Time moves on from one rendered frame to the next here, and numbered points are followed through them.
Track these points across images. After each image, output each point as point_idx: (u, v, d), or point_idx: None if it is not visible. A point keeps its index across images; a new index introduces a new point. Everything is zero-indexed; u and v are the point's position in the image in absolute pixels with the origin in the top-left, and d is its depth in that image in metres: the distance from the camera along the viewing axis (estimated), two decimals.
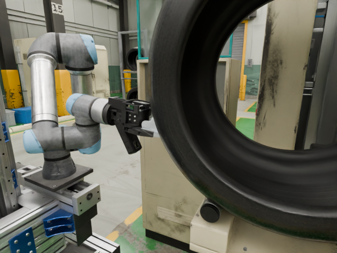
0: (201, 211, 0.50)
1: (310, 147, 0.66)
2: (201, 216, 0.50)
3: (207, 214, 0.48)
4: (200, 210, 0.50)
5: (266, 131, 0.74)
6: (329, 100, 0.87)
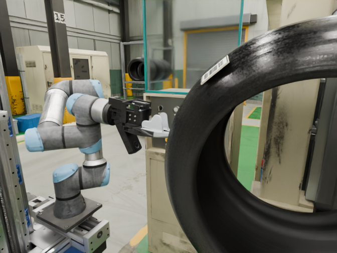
0: None
1: (314, 207, 0.70)
2: None
3: None
4: None
5: (271, 185, 0.78)
6: (332, 147, 0.91)
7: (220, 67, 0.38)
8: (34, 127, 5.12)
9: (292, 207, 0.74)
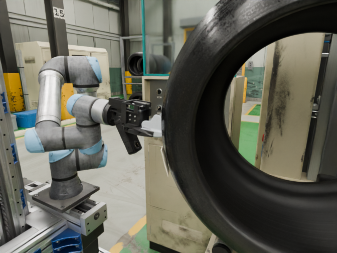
0: (230, 248, 0.49)
1: (317, 178, 0.67)
2: (228, 248, 0.49)
3: None
4: (231, 250, 0.49)
5: (272, 158, 0.75)
6: (334, 124, 0.89)
7: (164, 155, 0.47)
8: (34, 123, 5.09)
9: (294, 180, 0.72)
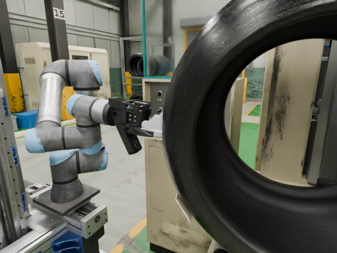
0: (222, 247, 0.50)
1: (317, 182, 0.68)
2: (219, 249, 0.50)
3: None
4: (224, 248, 0.50)
5: (272, 162, 0.76)
6: (334, 127, 0.89)
7: (180, 203, 0.48)
8: (34, 123, 5.10)
9: (294, 184, 0.72)
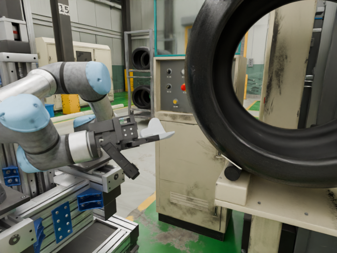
0: (227, 166, 0.63)
1: (310, 127, 0.80)
2: (225, 168, 0.63)
3: (230, 172, 0.62)
4: (228, 165, 0.63)
5: (273, 116, 0.88)
6: (327, 91, 1.01)
7: (227, 158, 0.59)
8: None
9: None
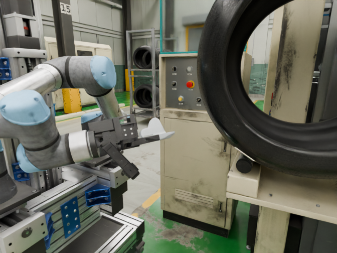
0: (238, 158, 0.64)
1: None
2: (237, 161, 0.64)
3: (242, 165, 0.63)
4: (239, 158, 0.64)
5: (281, 111, 0.89)
6: (333, 87, 1.02)
7: (239, 150, 0.59)
8: None
9: None
